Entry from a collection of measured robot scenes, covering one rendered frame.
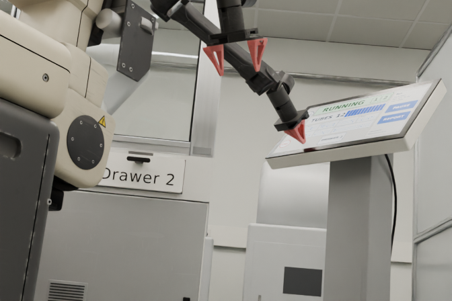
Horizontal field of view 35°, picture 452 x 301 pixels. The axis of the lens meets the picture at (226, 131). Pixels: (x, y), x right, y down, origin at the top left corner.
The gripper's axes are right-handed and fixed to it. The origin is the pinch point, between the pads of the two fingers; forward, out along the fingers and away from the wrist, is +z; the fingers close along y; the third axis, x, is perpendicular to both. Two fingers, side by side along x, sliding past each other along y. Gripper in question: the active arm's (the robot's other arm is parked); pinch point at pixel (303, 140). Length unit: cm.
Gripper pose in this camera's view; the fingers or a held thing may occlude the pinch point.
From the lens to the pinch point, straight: 225.6
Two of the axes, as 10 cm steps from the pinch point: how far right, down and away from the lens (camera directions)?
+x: -5.4, 5.6, -6.2
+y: -6.8, 1.4, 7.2
